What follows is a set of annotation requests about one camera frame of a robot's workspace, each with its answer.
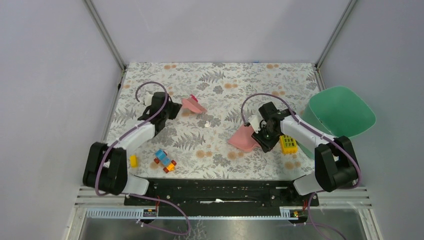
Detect green waste bin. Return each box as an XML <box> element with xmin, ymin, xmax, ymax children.
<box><xmin>300</xmin><ymin>86</ymin><xmax>377</xmax><ymax>139</ymax></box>

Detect black table edge rail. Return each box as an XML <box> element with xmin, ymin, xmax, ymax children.
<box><xmin>124</xmin><ymin>178</ymin><xmax>320</xmax><ymax>218</ymax></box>

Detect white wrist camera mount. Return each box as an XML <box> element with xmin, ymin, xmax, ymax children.
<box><xmin>143</xmin><ymin>93</ymin><xmax>154</xmax><ymax>106</ymax></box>
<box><xmin>248</xmin><ymin>115</ymin><xmax>261</xmax><ymax>133</ymax></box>

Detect pink hand brush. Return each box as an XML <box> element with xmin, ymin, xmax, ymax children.
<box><xmin>181</xmin><ymin>96</ymin><xmax>207</xmax><ymax>114</ymax></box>

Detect yellow toy brick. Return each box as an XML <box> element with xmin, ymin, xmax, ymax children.
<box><xmin>129</xmin><ymin>155</ymin><xmax>138</xmax><ymax>168</ymax></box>

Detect yellow grid toy block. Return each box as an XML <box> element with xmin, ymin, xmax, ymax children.
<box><xmin>279</xmin><ymin>134</ymin><xmax>298</xmax><ymax>155</ymax></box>

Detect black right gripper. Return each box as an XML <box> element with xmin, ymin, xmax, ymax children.
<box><xmin>251</xmin><ymin>124</ymin><xmax>280</xmax><ymax>154</ymax></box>

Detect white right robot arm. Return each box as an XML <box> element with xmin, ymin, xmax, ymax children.
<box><xmin>251</xmin><ymin>102</ymin><xmax>360</xmax><ymax>206</ymax></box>

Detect pink plastic dustpan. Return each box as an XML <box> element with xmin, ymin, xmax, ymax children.
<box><xmin>228</xmin><ymin>125</ymin><xmax>260</xmax><ymax>153</ymax></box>

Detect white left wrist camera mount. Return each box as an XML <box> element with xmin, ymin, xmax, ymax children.
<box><xmin>143</xmin><ymin>93</ymin><xmax>154</xmax><ymax>106</ymax></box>

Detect toy car with yellow block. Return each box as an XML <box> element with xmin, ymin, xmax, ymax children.
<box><xmin>153</xmin><ymin>149</ymin><xmax>177</xmax><ymax>173</ymax></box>

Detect floral tablecloth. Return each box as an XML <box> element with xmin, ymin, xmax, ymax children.
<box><xmin>106</xmin><ymin>62</ymin><xmax>319</xmax><ymax>180</ymax></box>

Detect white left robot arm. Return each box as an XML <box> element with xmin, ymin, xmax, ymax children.
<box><xmin>82</xmin><ymin>92</ymin><xmax>182</xmax><ymax>206</ymax></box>

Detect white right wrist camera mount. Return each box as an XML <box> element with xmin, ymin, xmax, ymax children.
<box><xmin>248</xmin><ymin>115</ymin><xmax>261</xmax><ymax>133</ymax></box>

